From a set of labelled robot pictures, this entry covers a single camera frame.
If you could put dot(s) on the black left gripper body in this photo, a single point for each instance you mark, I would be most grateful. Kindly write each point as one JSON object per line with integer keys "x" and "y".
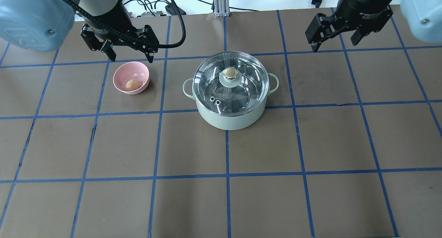
{"x": 109, "y": 21}

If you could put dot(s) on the mint green pot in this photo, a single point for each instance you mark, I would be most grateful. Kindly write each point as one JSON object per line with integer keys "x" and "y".
{"x": 230, "y": 123}

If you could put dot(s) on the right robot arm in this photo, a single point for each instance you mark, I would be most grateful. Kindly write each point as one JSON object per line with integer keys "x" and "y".
{"x": 423, "y": 16}

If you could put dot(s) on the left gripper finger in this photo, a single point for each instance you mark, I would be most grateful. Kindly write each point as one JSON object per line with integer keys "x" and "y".
{"x": 149, "y": 53}
{"x": 110, "y": 54}

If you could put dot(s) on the aluminium frame post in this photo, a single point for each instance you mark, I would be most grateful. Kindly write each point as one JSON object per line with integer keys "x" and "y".
{"x": 221, "y": 8}

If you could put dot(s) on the pink bowl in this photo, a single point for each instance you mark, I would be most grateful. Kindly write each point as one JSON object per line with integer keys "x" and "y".
{"x": 128, "y": 71}

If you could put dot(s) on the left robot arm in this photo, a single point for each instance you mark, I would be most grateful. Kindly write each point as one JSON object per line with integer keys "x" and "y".
{"x": 43, "y": 25}

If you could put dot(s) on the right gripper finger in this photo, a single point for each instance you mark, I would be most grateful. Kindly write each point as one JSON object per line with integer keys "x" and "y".
{"x": 357, "y": 36}
{"x": 315, "y": 45}

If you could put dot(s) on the brown egg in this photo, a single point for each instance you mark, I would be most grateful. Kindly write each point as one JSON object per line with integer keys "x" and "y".
{"x": 133, "y": 85}

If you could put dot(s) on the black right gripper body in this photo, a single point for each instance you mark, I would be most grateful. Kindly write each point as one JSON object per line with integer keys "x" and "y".
{"x": 363, "y": 7}

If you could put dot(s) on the glass pot lid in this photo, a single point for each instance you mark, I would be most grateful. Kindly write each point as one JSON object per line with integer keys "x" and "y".
{"x": 231, "y": 83}

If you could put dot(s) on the black power adapter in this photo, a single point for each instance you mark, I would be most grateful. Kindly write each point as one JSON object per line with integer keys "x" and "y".
{"x": 174, "y": 11}

